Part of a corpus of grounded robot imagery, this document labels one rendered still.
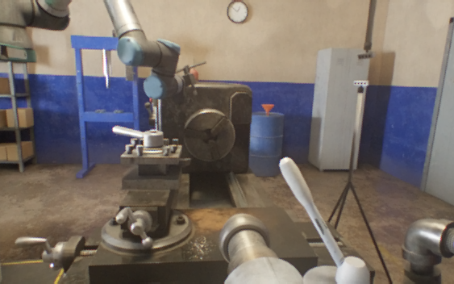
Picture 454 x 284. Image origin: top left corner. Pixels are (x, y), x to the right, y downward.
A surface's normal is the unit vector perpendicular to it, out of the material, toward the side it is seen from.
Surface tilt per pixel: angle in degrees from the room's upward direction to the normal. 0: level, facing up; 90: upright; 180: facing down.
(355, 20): 90
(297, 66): 90
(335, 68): 90
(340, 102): 90
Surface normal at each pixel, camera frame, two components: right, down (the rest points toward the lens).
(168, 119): 0.12, 0.22
